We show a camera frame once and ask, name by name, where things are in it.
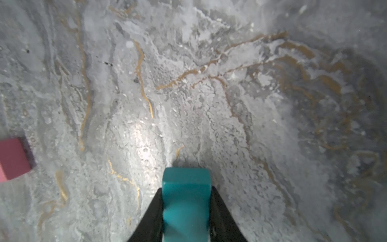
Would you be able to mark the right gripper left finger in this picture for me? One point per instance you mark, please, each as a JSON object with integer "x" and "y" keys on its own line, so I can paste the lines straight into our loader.
{"x": 150, "y": 228}

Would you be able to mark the pink block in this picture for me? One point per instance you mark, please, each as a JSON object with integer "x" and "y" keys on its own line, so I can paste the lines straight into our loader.
{"x": 14, "y": 162}

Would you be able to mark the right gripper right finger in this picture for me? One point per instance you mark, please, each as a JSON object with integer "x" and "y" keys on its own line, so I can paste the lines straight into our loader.
{"x": 223, "y": 227}

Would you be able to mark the small teal block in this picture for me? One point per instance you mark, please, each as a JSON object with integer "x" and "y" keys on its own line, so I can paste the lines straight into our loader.
{"x": 186, "y": 196}

